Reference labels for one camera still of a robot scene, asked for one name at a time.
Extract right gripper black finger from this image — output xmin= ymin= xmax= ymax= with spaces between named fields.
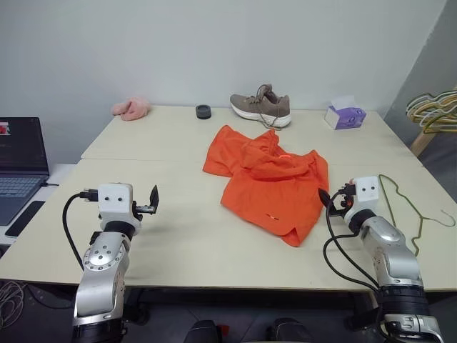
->
xmin=318 ymin=188 xmax=333 ymax=209

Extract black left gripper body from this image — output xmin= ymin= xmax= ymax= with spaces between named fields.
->
xmin=132 ymin=200 xmax=159 ymax=221

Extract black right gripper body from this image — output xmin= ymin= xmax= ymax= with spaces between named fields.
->
xmin=328 ymin=196 xmax=353 ymax=219

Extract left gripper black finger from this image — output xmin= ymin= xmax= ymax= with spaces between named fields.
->
xmin=149 ymin=184 xmax=160 ymax=215

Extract orange shorts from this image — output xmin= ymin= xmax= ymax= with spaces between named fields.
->
xmin=202 ymin=124 xmax=331 ymax=249

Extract olive green wire hanger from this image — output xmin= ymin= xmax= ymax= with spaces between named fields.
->
xmin=378 ymin=173 xmax=457 ymax=257

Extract purple and white tissue box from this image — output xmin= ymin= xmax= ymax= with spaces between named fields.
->
xmin=323 ymin=95 xmax=368 ymax=131

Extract pink plush cloth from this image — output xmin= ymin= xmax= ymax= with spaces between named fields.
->
xmin=111 ymin=96 xmax=151 ymax=122

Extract black round puck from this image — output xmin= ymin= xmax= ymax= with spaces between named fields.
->
xmin=195 ymin=104 xmax=214 ymax=121

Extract black table leg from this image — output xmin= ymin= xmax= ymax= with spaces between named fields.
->
xmin=343 ymin=292 xmax=380 ymax=335

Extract wooden clothes rack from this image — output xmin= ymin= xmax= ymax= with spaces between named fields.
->
xmin=409 ymin=129 xmax=439 ymax=157

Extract taupe sneaker with white sole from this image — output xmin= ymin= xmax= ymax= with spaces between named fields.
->
xmin=229 ymin=84 xmax=293 ymax=131

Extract black smartphone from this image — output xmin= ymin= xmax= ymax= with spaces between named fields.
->
xmin=4 ymin=200 xmax=46 ymax=238

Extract dark grey laptop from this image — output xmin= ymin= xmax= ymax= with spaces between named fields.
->
xmin=0 ymin=116 xmax=51 ymax=227

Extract dark rounded shape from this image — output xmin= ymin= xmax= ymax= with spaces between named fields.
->
xmin=265 ymin=317 xmax=316 ymax=343
xmin=183 ymin=319 xmax=226 ymax=343

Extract bunch of coloured hangers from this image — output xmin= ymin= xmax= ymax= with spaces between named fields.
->
xmin=406 ymin=91 xmax=457 ymax=130

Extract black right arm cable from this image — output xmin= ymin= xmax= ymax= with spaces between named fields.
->
xmin=322 ymin=182 xmax=381 ymax=292

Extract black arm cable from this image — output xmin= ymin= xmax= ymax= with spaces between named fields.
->
xmin=322 ymin=182 xmax=381 ymax=292
xmin=61 ymin=189 xmax=99 ymax=272

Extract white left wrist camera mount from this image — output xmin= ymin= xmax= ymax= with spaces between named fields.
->
xmin=97 ymin=183 xmax=134 ymax=221

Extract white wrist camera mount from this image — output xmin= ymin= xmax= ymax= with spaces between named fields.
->
xmin=97 ymin=183 xmax=134 ymax=221
xmin=351 ymin=175 xmax=380 ymax=212

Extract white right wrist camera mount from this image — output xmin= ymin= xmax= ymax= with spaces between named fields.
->
xmin=351 ymin=175 xmax=380 ymax=212

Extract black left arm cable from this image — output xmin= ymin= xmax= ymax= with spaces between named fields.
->
xmin=61 ymin=189 xmax=99 ymax=272

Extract white cable bundle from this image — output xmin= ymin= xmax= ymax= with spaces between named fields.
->
xmin=0 ymin=279 xmax=25 ymax=332

